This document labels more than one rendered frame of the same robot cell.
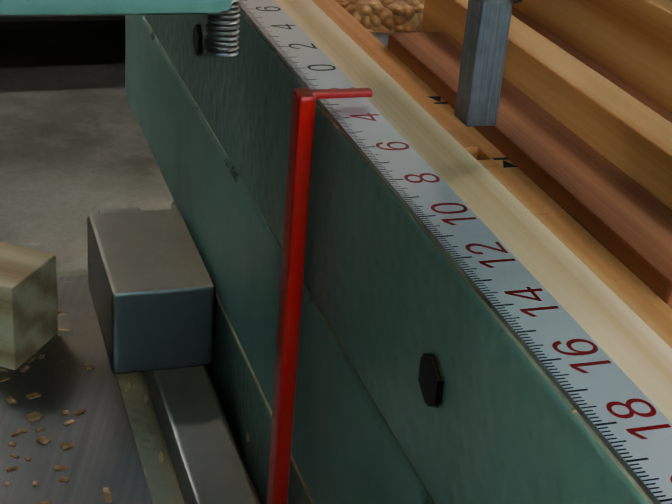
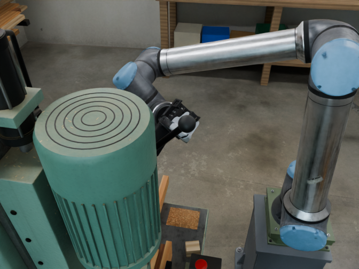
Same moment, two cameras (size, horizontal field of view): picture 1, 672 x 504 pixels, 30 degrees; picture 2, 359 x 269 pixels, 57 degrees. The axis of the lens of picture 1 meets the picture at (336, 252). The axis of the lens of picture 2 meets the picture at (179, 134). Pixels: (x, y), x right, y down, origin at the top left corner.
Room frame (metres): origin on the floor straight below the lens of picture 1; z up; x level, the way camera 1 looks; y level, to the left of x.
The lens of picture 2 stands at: (0.06, -0.34, 1.80)
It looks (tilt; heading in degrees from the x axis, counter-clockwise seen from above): 40 degrees down; 30
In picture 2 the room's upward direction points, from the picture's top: straight up
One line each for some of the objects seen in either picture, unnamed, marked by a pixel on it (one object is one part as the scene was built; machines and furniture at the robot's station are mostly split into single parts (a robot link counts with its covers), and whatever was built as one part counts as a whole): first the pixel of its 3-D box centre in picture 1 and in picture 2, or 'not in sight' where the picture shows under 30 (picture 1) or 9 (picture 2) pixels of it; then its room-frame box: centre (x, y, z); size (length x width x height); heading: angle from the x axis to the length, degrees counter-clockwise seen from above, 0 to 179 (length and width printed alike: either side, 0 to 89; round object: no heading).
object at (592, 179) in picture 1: (522, 199); not in sight; (0.34, -0.05, 0.92); 0.19 x 0.02 x 0.04; 20
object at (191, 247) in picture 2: not in sight; (192, 248); (0.53, -0.11, 0.92); 0.04 x 0.03 x 0.03; 126
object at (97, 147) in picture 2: not in sight; (108, 187); (0.33, -0.04, 1.35); 0.18 x 0.18 x 0.31
